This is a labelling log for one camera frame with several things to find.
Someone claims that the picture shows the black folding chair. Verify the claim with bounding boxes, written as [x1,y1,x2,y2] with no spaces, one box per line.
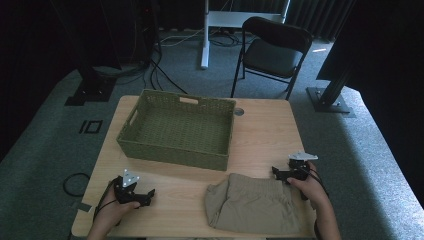
[230,16,314,101]

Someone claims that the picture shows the person's left hand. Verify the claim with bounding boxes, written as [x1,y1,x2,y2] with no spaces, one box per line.
[96,181,141,228]

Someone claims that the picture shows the black floor cables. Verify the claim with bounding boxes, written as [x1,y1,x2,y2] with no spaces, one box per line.
[143,49,188,96]

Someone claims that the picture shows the dark curtain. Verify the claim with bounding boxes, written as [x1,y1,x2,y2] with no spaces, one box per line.
[286,0,356,42]

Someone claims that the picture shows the white floor cable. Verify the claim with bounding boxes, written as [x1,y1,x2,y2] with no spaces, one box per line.
[159,28,205,48]

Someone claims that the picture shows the person's right hand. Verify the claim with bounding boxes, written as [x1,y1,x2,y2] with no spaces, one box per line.
[287,161,329,211]

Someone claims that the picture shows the black equipment tower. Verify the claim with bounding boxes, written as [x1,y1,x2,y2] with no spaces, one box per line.
[119,0,162,66]

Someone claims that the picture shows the white desk frame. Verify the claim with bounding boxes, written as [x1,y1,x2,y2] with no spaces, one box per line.
[199,0,291,70]

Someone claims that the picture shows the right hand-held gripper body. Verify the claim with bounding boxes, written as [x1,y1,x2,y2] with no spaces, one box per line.
[288,151,319,183]

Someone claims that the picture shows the black metal stand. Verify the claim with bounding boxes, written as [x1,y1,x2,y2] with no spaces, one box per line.
[64,0,118,107]
[306,66,356,118]

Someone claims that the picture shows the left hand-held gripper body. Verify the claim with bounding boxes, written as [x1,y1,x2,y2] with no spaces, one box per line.
[113,169,141,205]

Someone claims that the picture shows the beige pants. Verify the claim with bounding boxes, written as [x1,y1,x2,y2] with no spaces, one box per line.
[204,173,309,234]

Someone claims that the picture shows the green woven basket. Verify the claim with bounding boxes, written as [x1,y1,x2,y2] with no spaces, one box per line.
[116,88,237,172]

